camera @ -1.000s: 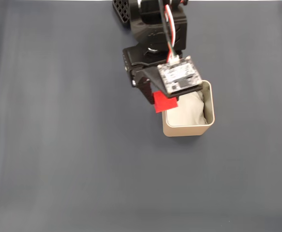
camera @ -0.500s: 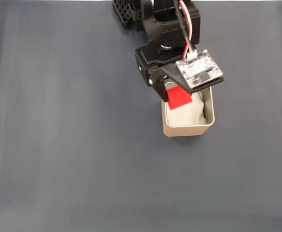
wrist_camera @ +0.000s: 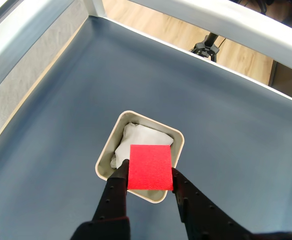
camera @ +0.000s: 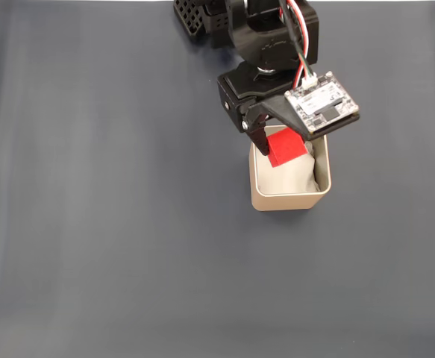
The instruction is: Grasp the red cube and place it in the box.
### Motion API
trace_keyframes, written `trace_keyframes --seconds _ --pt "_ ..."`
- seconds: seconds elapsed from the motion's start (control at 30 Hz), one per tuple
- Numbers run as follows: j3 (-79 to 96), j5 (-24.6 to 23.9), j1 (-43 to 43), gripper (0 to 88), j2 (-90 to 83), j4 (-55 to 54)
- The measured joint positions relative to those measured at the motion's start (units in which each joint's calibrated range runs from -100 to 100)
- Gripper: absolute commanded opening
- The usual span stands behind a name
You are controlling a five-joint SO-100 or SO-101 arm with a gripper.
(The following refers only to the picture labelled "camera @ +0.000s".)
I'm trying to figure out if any red cube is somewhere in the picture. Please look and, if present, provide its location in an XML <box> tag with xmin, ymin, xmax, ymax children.
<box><xmin>265</xmin><ymin>128</ymin><xmax>309</xmax><ymax>169</ymax></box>

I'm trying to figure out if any beige square box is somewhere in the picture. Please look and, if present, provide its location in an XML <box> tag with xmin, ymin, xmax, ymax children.
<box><xmin>248</xmin><ymin>125</ymin><xmax>333</xmax><ymax>212</ymax></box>

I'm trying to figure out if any white crumpled tissue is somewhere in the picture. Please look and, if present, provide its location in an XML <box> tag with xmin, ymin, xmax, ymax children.
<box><xmin>257</xmin><ymin>141</ymin><xmax>321</xmax><ymax>195</ymax></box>

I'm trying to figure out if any dark blue table mat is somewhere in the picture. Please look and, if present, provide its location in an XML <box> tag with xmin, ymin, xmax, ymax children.
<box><xmin>0</xmin><ymin>1</ymin><xmax>435</xmax><ymax>358</ymax></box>

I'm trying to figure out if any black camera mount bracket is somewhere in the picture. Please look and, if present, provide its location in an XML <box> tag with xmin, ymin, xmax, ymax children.
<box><xmin>258</xmin><ymin>97</ymin><xmax>361</xmax><ymax>136</ymax></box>

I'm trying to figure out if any white camera circuit board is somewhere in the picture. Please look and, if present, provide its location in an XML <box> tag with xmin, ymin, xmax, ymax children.
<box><xmin>284</xmin><ymin>70</ymin><xmax>361</xmax><ymax>132</ymax></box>

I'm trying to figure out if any multicolour camera cable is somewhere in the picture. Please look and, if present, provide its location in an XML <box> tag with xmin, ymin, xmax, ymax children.
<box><xmin>278</xmin><ymin>0</ymin><xmax>319</xmax><ymax>90</ymax></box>

